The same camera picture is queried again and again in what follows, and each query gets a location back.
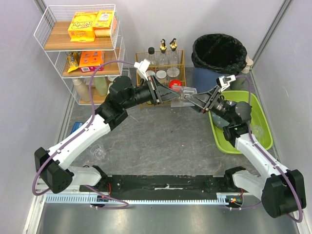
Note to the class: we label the yellow wire basket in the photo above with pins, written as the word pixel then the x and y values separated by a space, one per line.
pixel 144 55

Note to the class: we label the beige squeeze bottle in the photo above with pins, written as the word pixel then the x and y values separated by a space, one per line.
pixel 82 89

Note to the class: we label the grey green pump bottle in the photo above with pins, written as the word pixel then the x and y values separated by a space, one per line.
pixel 240 77

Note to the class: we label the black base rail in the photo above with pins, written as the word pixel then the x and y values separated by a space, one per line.
pixel 165 187

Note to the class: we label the yellow snack box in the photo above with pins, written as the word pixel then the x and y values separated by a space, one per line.
pixel 81 27

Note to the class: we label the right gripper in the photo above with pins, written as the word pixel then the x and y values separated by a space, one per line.
pixel 211 100

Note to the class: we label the blue trash bin black bag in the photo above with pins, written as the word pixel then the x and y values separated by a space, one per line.
pixel 216 55

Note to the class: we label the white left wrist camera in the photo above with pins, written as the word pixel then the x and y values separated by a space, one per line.
pixel 141 68

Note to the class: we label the green plastic tray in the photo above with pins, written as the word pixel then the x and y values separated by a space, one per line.
pixel 258 118

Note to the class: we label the blue ceramic plate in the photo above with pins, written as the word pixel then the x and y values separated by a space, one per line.
pixel 218 121

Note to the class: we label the white wire shelf rack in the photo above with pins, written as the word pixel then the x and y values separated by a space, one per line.
pixel 53 37

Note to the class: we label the clear plastic cup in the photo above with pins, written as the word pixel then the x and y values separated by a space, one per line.
pixel 97 150
pixel 183 91

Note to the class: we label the tall clear jar silver lid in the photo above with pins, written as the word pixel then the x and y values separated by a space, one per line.
pixel 173 73

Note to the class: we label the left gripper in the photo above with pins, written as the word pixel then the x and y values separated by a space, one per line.
pixel 155 91

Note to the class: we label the glass oil bottle gold spout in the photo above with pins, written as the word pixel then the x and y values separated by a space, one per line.
pixel 174 60

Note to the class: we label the white lid spice jar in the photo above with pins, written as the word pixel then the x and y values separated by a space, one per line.
pixel 150 73

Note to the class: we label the yellow sponge pack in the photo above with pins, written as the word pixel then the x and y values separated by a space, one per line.
pixel 103 22

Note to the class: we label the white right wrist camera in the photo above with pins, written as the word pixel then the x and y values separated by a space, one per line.
pixel 225 82

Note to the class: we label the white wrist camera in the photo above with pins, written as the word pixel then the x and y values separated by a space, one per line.
pixel 141 68
pixel 225 82

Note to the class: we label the red lid sauce jar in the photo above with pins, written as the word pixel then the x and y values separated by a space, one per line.
pixel 175 84

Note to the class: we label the blue green sponge pack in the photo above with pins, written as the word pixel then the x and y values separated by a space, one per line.
pixel 76 126

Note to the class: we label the pale green bottle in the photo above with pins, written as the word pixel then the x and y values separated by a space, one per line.
pixel 101 85

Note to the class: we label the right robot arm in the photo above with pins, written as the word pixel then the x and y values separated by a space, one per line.
pixel 281 190

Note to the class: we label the orange cardboard box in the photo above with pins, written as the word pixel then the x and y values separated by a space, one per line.
pixel 91 60

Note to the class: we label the silver lid spice jar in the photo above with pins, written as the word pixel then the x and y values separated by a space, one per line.
pixel 161 75

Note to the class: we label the clear glass cup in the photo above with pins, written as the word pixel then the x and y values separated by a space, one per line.
pixel 258 132

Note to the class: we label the white lid container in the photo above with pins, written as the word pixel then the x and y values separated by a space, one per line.
pixel 111 78

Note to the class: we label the dark soy sauce bottle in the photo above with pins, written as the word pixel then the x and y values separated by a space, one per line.
pixel 151 57

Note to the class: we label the yellow candy bag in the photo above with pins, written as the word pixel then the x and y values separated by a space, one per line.
pixel 72 60

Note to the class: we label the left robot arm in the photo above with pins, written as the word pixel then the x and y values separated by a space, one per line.
pixel 54 167

